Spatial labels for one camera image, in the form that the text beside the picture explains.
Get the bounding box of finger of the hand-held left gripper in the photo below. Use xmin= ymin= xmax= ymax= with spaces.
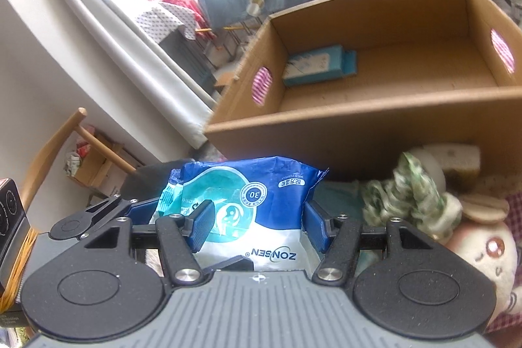
xmin=48 ymin=194 xmax=164 ymax=242

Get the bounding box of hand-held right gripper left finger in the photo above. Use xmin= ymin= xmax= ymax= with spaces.
xmin=84 ymin=200 xmax=215 ymax=287

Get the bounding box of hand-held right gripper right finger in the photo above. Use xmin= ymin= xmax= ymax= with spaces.
xmin=304 ymin=201 xmax=435 ymax=284

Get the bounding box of blue white wet wipes packet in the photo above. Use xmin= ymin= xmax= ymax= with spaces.
xmin=155 ymin=156 xmax=330 ymax=271

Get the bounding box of green white scrunchie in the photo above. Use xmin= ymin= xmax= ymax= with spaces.
xmin=362 ymin=152 xmax=462 ymax=243

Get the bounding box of brown cardboard box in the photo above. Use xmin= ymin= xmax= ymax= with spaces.
xmin=204 ymin=0 xmax=522 ymax=182

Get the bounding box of pink white plush toy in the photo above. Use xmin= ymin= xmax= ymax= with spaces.
xmin=444 ymin=174 xmax=522 ymax=332

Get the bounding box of small cardboard box with clutter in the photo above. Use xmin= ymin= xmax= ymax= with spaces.
xmin=63 ymin=132 xmax=137 ymax=194

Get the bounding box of wooden chair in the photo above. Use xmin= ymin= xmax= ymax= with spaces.
xmin=18 ymin=107 xmax=137 ymax=218

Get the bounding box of yellow scouring sponge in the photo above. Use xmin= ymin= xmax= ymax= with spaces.
xmin=410 ymin=143 xmax=482 ymax=191

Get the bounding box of small teal box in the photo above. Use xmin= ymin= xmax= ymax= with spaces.
xmin=283 ymin=45 xmax=359 ymax=88

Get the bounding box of white curtain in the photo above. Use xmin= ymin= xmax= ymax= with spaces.
xmin=20 ymin=0 xmax=217 ymax=149

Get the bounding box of white polka dot cloth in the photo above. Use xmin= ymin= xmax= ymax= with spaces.
xmin=134 ymin=3 xmax=200 ymax=43

